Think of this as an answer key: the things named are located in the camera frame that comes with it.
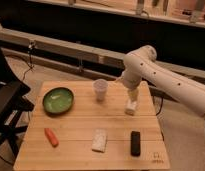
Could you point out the white plastic bottle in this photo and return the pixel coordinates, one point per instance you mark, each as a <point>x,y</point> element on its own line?
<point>131,107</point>

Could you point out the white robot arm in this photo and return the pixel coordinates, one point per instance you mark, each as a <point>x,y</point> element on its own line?
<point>140,63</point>

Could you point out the wooden table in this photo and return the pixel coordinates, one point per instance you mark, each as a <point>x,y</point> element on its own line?
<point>75,132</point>

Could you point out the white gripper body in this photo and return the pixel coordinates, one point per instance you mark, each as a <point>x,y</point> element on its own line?
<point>133,94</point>

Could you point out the green bowl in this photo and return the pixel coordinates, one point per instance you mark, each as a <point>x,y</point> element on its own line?
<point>58,100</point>

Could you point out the black chair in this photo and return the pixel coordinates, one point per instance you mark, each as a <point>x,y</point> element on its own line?
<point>12,104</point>

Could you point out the orange carrot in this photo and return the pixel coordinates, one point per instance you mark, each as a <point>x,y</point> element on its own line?
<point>51,137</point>

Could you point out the black remote control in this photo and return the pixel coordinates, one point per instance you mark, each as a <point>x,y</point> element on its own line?
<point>135,143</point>

